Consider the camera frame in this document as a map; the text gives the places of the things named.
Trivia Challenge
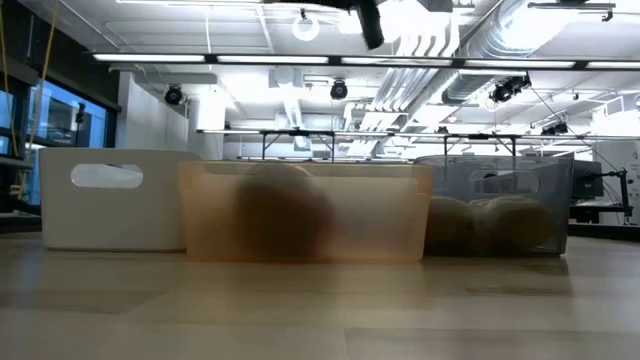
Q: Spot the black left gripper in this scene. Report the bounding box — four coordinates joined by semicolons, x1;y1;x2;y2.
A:
263;0;386;51

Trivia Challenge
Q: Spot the red apple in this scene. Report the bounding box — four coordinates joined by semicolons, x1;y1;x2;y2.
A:
230;162;337;261

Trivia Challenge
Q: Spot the yellow lemon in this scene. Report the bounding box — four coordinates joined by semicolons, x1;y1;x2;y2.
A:
477;193;555;251

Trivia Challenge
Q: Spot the overhead LED light bar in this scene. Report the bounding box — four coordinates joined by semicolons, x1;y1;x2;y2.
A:
91;51;640;71

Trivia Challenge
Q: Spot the black ceiling-mounted device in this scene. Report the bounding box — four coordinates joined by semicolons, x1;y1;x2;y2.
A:
540;121;570;137
488;73;533;104

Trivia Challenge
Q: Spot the orange translucent plastic basket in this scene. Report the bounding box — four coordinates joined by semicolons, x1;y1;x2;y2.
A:
178;160;434;265

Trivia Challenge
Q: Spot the grey translucent plastic basket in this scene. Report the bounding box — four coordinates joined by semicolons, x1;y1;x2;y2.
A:
413;153;575;257

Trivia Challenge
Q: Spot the black monitor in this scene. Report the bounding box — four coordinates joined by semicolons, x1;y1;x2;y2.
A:
572;159;605;201

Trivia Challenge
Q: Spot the black monitor stand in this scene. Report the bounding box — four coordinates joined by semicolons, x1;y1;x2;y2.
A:
569;168;635;225

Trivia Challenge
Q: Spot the large glass window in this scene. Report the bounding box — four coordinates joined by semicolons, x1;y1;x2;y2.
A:
0;79;109;207

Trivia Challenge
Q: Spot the white plastic basket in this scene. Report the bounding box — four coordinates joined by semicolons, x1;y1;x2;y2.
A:
38;147;201;253

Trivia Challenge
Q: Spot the white ring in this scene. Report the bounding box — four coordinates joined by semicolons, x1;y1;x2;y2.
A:
291;13;321;43

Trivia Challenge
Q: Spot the black round ceiling camera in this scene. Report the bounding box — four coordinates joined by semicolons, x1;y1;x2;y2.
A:
163;84;185;107
329;78;350;102

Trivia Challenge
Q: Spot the silver ventilation duct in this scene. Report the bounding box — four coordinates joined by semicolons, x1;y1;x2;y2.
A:
439;0;581;106

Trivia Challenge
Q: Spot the black ceiling rail fixture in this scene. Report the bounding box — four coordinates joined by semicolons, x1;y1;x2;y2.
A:
527;1;617;23

